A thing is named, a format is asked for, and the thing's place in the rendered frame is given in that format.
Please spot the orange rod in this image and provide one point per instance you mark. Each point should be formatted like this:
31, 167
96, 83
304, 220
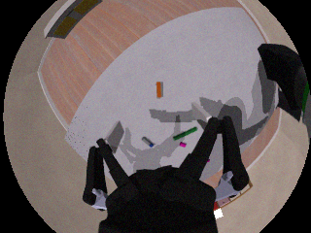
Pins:
158, 89

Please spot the green rod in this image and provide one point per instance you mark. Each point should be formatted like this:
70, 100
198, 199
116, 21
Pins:
184, 133

